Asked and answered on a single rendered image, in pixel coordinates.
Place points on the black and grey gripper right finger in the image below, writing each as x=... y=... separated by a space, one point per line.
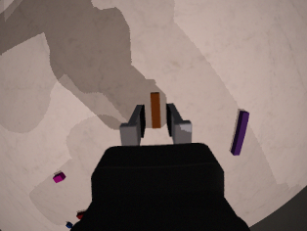
x=179 y=129

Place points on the small blue cube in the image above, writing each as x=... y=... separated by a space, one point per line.
x=69 y=225

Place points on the dark red rod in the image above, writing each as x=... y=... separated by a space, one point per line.
x=79 y=214

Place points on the small magenta block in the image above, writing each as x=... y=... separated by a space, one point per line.
x=59 y=177

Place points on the orange rod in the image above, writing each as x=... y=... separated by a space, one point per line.
x=155 y=106

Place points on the purple rod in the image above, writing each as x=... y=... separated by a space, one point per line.
x=240 y=132

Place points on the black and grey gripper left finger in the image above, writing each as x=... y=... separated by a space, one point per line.
x=132 y=131

